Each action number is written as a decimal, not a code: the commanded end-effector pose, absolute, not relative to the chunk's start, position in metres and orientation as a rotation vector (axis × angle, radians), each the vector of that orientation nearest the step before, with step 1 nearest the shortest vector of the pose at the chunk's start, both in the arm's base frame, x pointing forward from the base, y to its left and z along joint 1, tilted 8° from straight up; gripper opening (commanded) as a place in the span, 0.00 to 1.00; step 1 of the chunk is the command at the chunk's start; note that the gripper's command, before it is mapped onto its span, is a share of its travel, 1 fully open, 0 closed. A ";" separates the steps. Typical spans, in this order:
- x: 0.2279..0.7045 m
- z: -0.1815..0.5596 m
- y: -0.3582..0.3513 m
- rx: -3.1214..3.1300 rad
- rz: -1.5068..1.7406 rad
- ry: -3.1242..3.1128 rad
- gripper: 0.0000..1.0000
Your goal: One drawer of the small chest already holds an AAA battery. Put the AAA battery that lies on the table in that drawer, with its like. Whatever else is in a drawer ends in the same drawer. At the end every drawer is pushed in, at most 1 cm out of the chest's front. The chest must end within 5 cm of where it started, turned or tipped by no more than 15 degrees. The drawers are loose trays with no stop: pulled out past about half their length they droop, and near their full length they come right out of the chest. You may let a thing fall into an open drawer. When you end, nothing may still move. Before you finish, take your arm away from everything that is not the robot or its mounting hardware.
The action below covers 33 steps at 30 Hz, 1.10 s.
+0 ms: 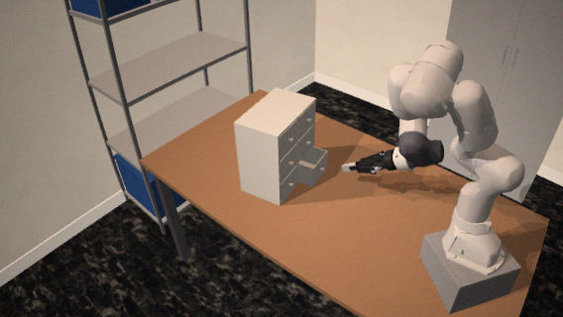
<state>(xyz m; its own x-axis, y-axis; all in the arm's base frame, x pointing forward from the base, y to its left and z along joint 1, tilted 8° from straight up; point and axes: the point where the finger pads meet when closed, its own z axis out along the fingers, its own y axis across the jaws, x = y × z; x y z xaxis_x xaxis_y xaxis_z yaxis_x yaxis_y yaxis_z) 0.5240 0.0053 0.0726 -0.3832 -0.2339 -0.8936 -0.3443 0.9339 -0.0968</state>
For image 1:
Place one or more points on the grey small chest of drawers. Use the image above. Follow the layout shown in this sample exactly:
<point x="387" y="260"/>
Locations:
<point x="257" y="141"/>

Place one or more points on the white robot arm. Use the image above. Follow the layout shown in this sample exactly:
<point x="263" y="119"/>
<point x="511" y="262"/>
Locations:
<point x="425" y="89"/>

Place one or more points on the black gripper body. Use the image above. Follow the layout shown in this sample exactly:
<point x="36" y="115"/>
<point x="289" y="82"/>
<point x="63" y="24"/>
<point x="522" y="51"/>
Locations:
<point x="388" y="163"/>

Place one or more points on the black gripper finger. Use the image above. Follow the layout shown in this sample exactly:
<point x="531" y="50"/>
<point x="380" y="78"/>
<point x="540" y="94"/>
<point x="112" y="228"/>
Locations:
<point x="369" y="158"/>
<point x="363" y="167"/>

